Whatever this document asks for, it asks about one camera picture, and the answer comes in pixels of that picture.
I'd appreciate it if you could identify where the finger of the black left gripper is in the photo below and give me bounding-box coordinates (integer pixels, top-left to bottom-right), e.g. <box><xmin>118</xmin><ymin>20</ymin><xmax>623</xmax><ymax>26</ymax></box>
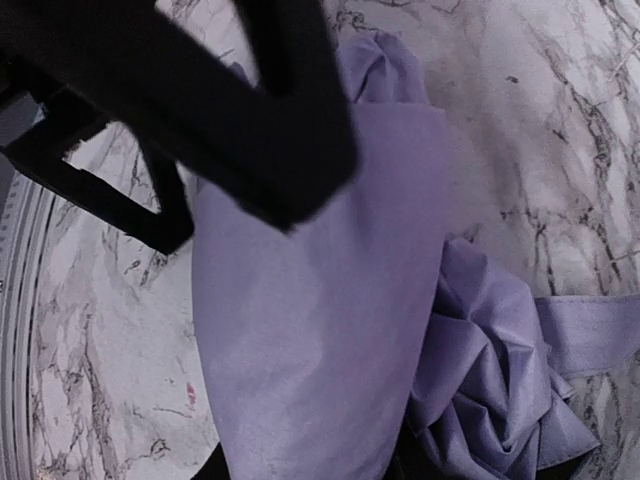
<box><xmin>1</xmin><ymin>1</ymin><xmax>358</xmax><ymax>232</ymax></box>
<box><xmin>1</xmin><ymin>89</ymin><xmax>194</xmax><ymax>255</ymax></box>

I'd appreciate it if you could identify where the lavender folding umbrella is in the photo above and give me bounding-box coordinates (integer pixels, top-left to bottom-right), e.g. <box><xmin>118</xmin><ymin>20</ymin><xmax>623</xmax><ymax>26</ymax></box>
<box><xmin>192</xmin><ymin>33</ymin><xmax>639</xmax><ymax>479</ymax></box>

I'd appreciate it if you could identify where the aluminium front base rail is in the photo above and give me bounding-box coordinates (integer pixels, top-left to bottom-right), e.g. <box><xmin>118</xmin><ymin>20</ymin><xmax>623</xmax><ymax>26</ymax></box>
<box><xmin>1</xmin><ymin>174</ymin><xmax>54</xmax><ymax>479</ymax></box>

